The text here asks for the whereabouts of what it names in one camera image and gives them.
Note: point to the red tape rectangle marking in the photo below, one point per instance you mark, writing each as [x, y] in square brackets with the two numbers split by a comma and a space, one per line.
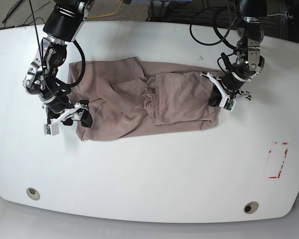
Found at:
[276, 159]

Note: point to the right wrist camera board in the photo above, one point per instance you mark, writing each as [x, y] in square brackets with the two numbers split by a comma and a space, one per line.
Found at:
[51, 129]

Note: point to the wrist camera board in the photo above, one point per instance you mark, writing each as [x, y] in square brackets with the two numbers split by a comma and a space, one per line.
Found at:
[51, 129]
[230, 104]

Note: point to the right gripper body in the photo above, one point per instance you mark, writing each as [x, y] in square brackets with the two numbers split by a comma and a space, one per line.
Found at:
[73, 112]

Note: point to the table grommet hole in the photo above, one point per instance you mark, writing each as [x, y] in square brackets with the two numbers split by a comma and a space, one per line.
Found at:
[33, 194]
[251, 207]

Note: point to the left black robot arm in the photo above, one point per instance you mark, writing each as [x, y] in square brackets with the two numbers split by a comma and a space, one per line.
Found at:
[249, 63]

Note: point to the right table grommet hole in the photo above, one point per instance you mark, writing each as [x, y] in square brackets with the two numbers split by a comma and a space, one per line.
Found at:
[251, 207]

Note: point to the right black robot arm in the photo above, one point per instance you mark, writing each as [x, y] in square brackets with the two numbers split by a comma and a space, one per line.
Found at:
[61, 27]

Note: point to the left table grommet hole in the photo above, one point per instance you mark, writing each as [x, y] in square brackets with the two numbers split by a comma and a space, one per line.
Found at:
[33, 194]

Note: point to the mauve t-shirt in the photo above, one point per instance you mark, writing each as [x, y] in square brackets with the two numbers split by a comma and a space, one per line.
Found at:
[129, 97]

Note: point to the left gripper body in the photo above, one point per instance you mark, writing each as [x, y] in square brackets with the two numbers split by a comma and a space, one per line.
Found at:
[235, 95]

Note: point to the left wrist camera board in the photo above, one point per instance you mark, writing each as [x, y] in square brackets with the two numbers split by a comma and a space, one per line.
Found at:
[230, 104]

